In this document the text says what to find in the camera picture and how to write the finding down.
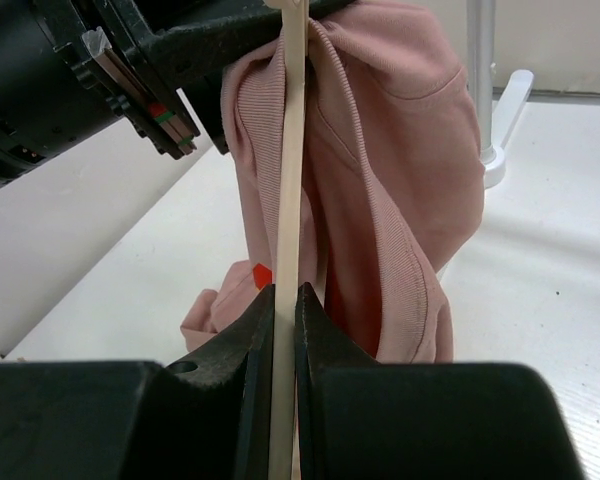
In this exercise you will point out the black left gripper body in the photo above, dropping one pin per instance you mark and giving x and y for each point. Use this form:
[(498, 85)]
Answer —
[(62, 80)]

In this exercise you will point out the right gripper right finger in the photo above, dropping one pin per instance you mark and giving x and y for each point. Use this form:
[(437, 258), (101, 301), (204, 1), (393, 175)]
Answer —
[(354, 412)]

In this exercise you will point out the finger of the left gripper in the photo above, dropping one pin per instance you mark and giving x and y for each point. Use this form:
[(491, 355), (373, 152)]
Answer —
[(175, 52)]

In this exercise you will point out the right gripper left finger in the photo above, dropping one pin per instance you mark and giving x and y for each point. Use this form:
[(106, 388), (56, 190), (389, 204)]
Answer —
[(207, 415)]

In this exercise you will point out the wooden clothes hanger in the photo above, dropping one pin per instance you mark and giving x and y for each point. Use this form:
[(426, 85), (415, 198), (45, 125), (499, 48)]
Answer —
[(294, 16)]

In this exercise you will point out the pink t-shirt with pixel print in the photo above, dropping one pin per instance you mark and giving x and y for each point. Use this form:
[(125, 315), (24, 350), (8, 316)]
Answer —
[(392, 181)]

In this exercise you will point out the white clothes rack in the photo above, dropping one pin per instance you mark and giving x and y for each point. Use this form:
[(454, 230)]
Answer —
[(497, 119)]

